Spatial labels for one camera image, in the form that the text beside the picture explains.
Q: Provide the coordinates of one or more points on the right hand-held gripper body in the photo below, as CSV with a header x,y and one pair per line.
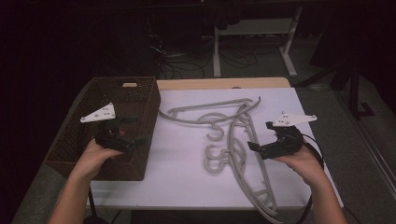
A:
x,y
286,143

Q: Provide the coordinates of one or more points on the brown woven basket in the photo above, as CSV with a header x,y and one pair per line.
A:
x,y
74,146

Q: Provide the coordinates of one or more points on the person's left hand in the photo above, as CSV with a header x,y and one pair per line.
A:
x,y
93,158

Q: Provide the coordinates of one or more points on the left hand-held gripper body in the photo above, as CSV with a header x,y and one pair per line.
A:
x,y
109,141

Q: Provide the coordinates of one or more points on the grey plastic clothes hanger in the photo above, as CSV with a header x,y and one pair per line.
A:
x,y
199,106
270,215
232,155

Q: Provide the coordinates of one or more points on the white metal desk frame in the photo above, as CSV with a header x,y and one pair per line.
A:
x,y
258,26

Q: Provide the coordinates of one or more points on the dark metal stand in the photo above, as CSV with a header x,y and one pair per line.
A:
x,y
355,93

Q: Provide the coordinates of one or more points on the dark hanging cloth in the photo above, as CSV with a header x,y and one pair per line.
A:
x,y
224,15

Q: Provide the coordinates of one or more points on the person's right hand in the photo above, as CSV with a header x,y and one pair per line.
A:
x,y
303,165

